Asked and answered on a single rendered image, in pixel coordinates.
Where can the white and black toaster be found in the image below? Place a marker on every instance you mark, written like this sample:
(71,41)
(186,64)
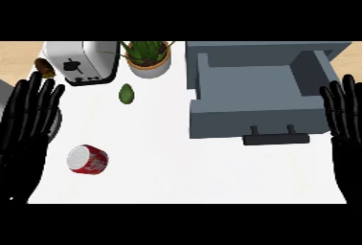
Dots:
(81,62)

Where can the grey open drawer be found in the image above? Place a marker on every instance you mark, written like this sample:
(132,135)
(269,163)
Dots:
(256,105)

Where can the red soda can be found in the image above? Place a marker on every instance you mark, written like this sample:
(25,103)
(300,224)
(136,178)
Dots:
(87,159)

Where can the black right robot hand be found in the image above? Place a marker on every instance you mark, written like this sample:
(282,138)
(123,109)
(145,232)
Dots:
(346,127)

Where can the brown rounded object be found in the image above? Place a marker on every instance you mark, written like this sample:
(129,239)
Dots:
(44,67)

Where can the potted green plant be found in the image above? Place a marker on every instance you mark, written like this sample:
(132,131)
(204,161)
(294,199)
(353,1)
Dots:
(146,59)

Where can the grey drawer cabinet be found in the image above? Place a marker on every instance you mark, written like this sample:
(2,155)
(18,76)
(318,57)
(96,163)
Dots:
(263,54)

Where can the green avocado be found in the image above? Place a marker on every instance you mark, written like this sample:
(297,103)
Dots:
(126,93)

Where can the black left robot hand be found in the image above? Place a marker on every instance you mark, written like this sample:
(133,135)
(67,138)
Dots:
(24,127)

